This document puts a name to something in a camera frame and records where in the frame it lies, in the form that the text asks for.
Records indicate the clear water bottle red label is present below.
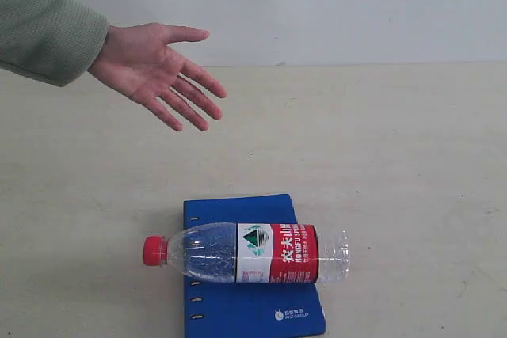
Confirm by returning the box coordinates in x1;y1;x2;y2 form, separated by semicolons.
143;222;350;283

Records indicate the blue ring binder notebook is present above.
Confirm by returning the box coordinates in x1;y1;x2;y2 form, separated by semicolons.
183;194;326;337

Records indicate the green knit sleeve forearm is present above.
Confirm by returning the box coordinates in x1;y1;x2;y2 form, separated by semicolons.
1;0;109;87

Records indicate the person's open bare hand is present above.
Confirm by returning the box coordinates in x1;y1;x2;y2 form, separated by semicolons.
88;23;227;131

